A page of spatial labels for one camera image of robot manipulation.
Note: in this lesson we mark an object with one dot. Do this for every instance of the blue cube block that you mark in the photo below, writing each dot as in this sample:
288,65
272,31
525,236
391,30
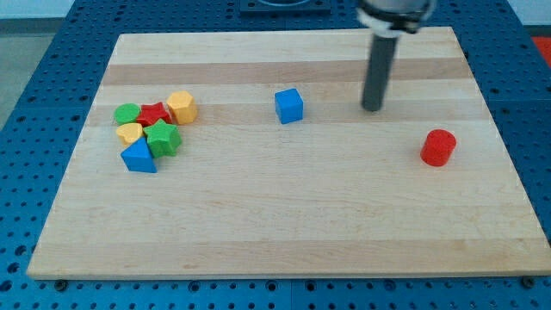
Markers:
289,106

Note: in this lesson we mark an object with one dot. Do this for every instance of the red cylinder block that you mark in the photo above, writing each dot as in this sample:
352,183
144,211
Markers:
438,147

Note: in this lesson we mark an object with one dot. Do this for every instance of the blue triangle block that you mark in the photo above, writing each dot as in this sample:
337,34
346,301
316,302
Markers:
138,158

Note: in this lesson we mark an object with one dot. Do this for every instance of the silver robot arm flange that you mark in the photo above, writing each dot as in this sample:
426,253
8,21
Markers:
391,18

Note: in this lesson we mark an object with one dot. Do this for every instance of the red star block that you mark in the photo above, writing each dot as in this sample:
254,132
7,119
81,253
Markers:
151,113

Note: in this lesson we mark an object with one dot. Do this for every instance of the green cylinder block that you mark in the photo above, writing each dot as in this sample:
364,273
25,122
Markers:
126,113

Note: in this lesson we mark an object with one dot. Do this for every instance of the green star block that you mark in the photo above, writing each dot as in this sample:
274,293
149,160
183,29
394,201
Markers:
163,139

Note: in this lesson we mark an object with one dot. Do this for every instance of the yellow hexagon block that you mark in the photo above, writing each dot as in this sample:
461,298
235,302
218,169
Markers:
182,106

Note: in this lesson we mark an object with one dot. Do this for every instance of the light wooden board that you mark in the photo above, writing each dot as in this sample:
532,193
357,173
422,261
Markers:
341,193

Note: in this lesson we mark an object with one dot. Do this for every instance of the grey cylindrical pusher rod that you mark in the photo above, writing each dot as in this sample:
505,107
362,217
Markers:
380,65

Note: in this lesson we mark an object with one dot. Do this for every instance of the yellow heart block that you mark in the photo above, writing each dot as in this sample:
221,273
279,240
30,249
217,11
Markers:
129,133

